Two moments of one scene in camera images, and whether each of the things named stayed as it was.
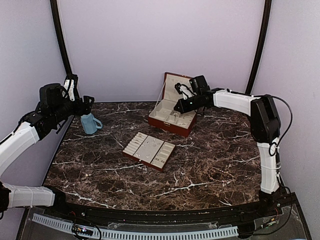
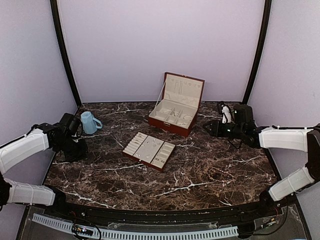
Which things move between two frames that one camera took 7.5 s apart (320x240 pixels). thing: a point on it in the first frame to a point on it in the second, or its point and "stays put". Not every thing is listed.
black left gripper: [86, 107] to [81, 155]
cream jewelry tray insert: [152, 151] stays put
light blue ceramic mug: [90, 124] stays put
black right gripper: [183, 109] to [215, 126]
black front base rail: [83, 214] stays put
